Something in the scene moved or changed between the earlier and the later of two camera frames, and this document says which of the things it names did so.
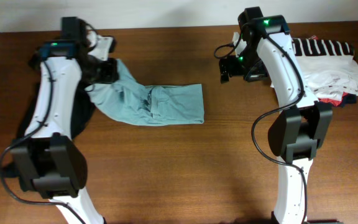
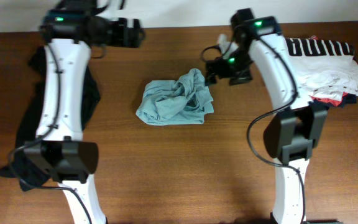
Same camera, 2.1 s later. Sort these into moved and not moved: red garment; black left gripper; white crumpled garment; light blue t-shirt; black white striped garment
Moved: black left gripper; light blue t-shirt
Not moved: red garment; black white striped garment; white crumpled garment
